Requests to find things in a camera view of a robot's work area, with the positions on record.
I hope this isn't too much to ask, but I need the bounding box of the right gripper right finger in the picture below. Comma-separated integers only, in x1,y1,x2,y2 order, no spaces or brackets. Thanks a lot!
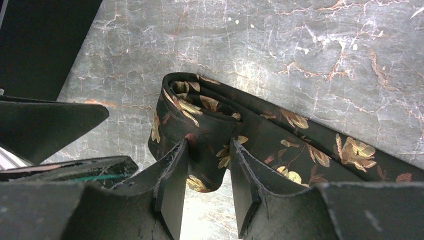
230,139,424,240

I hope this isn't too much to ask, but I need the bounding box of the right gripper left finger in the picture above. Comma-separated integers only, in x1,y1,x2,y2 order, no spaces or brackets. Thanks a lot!
0,140,189,240

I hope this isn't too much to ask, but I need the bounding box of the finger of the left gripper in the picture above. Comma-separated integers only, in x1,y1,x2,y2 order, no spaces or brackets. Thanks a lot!
0,95,109,165
0,156,139,189

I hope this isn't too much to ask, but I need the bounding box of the black gold floral tie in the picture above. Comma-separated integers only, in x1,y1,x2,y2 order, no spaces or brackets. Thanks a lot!
148,72,424,193

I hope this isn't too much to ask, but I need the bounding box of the black display box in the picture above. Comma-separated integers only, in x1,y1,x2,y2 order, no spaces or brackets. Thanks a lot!
0,0,101,101

